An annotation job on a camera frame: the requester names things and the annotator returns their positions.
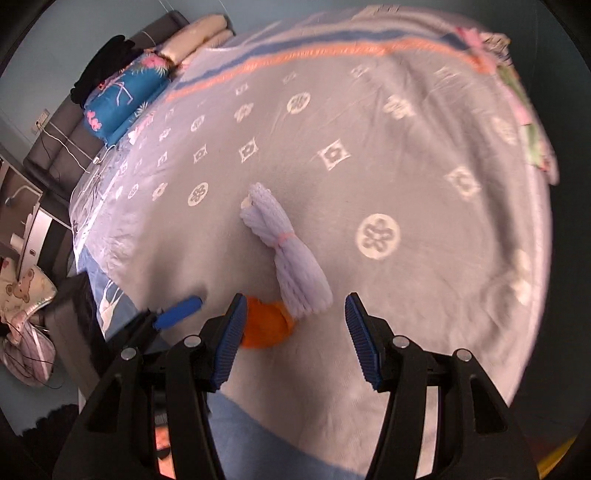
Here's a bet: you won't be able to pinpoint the grey headboard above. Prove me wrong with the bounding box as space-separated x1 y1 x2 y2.
23 11 190 199

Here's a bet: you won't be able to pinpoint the floral bed sheet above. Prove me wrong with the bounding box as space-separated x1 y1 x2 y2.
455 25 559 185

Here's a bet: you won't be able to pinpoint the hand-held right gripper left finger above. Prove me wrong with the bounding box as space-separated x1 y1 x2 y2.
51 293 250 480

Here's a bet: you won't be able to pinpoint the white bedside table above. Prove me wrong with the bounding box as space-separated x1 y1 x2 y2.
0 157 61 273

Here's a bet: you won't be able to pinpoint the beige pillows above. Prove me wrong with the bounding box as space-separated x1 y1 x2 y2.
159 14 236 70

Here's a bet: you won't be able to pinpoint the blue floral pillow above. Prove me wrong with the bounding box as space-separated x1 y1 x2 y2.
83 51 174 144

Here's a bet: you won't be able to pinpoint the white cable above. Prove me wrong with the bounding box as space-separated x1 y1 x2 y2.
44 124 114 195

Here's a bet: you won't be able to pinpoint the blue bed sheet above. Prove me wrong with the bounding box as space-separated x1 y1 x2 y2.
74 249 333 480

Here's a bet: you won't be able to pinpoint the grey patterned blanket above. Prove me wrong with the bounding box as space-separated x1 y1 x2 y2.
69 0 555 467

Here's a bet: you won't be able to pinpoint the lavender sock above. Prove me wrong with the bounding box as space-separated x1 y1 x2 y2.
239 181 334 320

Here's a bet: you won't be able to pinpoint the black cloth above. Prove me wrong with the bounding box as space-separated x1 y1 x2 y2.
69 36 141 104

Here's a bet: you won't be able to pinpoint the teddy bear print cloth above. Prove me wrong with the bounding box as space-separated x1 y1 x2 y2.
0 258 58 324

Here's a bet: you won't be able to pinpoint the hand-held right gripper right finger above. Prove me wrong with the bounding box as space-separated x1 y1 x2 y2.
344 292 539 480

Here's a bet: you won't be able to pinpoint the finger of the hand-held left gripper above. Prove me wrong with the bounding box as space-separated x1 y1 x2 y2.
111 295 204 357

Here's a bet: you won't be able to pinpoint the pink striped cloth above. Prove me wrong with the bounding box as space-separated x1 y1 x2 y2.
0 318 56 388

